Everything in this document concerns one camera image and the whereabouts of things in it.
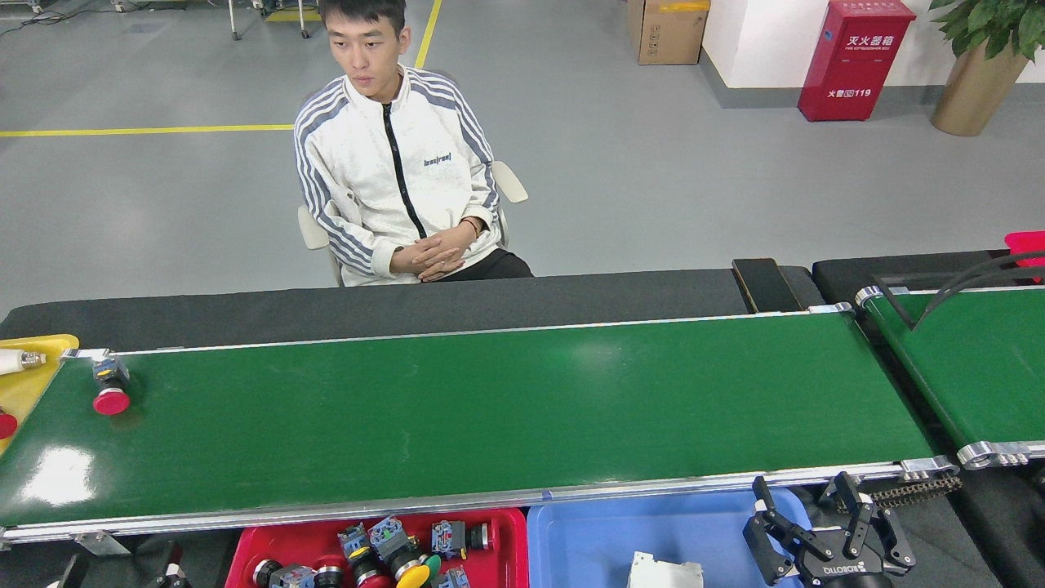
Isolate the green potted plant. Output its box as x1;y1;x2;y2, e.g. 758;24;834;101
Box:
929;0;1045;62

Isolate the person's left hand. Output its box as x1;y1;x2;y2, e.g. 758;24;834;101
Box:
411;223;479;259

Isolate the yellow mushroom push button switch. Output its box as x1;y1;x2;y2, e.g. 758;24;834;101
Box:
367;514;432;588

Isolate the white chair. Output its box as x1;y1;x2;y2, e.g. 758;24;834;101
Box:
296;160;530;287

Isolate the black flat panel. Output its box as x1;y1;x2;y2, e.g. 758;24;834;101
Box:
732;258;813;314

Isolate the person's right hand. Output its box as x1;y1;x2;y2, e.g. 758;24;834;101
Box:
390;247;468;283

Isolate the black cable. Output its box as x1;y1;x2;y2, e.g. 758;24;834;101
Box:
923;260;1045;327
912;247;1045;332

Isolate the long green conveyor belt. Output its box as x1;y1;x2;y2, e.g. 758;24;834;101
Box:
0;304;964;546

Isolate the white light bulb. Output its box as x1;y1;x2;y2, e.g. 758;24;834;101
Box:
0;349;47;376

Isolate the white wheeled stand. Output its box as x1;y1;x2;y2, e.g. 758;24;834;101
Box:
229;0;315;40

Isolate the black drive chain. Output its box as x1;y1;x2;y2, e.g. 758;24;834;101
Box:
865;474;964;503

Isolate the gold plant pot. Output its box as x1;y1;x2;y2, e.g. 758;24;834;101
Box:
932;41;1031;137

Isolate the person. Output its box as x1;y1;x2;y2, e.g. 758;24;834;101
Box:
294;0;536;287

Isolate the yellow plastic tray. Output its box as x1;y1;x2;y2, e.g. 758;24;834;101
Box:
0;333;81;457

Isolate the small red bin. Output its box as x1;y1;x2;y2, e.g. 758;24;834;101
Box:
1004;231;1045;283

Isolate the green mushroom push button switch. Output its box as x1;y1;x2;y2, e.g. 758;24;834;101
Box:
422;554;472;588

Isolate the red fire extinguisher cabinet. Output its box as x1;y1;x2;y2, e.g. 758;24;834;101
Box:
798;0;917;123

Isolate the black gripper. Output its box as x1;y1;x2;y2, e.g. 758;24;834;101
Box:
741;471;918;588

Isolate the white circuit breaker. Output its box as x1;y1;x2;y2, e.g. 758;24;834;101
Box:
627;551;705;588

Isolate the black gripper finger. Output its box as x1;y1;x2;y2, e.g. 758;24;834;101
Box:
47;554;91;588
153;541;194;588

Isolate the black guide bar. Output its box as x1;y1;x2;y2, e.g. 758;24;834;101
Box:
872;286;918;332

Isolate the green feeder conveyor belt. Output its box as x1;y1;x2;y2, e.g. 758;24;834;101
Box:
855;282;1045;470

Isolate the blue plastic tray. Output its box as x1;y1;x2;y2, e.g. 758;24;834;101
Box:
527;488;817;588

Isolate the red plastic tray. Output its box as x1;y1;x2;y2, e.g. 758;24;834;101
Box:
225;506;530;588

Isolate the cardboard box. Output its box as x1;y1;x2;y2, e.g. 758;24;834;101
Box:
627;0;711;66

